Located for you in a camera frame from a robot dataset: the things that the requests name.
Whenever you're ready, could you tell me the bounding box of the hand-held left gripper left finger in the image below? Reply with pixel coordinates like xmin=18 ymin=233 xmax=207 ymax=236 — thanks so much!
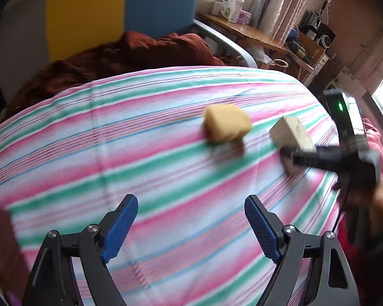
xmin=22 ymin=194 xmax=139 ymax=306

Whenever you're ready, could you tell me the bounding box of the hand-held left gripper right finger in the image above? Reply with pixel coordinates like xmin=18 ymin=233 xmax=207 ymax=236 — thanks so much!
xmin=244 ymin=194 xmax=360 ymax=306

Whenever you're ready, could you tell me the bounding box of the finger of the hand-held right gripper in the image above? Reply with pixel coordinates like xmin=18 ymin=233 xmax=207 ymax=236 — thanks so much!
xmin=279 ymin=146 xmax=342 ymax=170

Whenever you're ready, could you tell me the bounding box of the pale beige block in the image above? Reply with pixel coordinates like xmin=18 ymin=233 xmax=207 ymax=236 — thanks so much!
xmin=269 ymin=116 xmax=316 ymax=154

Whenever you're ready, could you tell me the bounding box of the yellow sponge block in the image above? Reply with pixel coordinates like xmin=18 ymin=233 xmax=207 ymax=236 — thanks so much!
xmin=204 ymin=104 xmax=253 ymax=144

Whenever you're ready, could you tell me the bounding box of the person's right hand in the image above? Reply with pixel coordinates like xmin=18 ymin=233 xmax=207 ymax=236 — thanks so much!
xmin=332 ymin=174 xmax=383 ymax=217

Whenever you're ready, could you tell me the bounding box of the wooden shelf unit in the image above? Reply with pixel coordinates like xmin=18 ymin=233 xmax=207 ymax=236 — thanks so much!
xmin=285 ymin=30 xmax=334 ymax=85

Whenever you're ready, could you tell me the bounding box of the striped bedsheet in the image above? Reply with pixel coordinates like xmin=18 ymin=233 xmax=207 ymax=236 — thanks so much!
xmin=0 ymin=66 xmax=343 ymax=306

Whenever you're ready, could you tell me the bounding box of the black stereo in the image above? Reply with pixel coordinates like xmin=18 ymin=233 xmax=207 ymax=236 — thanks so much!
xmin=300 ymin=0 xmax=336 ymax=49

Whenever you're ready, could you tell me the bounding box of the wooden desk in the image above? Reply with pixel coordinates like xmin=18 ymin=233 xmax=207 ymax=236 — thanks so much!
xmin=196 ymin=12 xmax=289 ymax=55

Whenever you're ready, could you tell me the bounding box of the pink tissue box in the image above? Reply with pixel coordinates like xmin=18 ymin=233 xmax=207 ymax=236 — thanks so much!
xmin=238 ymin=9 xmax=253 ymax=25

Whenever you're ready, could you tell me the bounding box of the pink curtain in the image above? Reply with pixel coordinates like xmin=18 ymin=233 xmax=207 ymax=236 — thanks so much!
xmin=258 ymin=0 xmax=313 ymax=42

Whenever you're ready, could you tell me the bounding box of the white carton box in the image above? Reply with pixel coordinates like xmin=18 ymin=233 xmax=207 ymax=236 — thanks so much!
xmin=211 ymin=0 xmax=246 ymax=23

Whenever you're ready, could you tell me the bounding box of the maroon blanket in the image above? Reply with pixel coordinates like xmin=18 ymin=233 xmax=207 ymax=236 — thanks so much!
xmin=0 ymin=31 xmax=225 ymax=122

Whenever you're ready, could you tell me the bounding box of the grey yellow blue headboard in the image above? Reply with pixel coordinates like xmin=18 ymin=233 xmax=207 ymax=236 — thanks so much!
xmin=0 ymin=0 xmax=200 ymax=80

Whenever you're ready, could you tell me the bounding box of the grey bed rail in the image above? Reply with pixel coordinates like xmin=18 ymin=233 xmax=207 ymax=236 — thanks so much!
xmin=193 ymin=19 xmax=259 ymax=69

